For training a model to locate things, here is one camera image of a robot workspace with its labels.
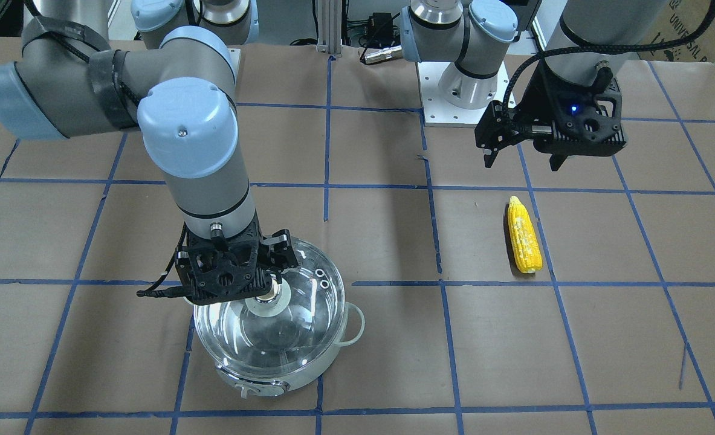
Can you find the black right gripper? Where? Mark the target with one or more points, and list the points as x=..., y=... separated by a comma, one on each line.
x=283, y=249

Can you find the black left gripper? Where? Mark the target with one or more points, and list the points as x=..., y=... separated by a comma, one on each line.
x=537, y=98

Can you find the glass pot lid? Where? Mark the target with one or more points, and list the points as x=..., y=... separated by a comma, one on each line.
x=272, y=320

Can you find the yellow corn cob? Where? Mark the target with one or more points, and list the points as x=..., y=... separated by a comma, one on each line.
x=523, y=239

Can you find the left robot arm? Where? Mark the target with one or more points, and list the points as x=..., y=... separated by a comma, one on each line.
x=476, y=36

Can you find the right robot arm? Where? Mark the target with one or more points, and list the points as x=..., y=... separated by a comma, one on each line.
x=70, y=82

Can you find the pale green steel pot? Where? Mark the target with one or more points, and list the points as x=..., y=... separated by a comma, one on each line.
x=278, y=338

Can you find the black power adapter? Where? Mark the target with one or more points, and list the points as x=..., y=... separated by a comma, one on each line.
x=380, y=25

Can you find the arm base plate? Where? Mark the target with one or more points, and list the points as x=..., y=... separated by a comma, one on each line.
x=451, y=99

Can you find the aluminium frame post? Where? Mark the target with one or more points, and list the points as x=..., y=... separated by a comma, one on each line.
x=329, y=20

